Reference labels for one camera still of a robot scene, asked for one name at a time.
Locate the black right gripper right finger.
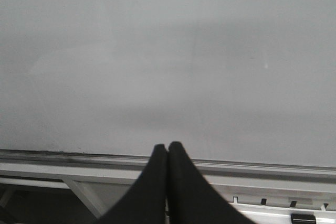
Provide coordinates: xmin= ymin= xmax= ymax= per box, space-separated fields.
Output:
xmin=167 ymin=142 xmax=253 ymax=223

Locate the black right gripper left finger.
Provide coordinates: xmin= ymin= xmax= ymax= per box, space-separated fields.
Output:
xmin=97 ymin=144 xmax=167 ymax=223

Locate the white metal whiteboard stand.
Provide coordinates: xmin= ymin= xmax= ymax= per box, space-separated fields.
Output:
xmin=1 ymin=163 xmax=335 ymax=223

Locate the white whiteboard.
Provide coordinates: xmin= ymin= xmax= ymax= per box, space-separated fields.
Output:
xmin=1 ymin=0 xmax=335 ymax=167

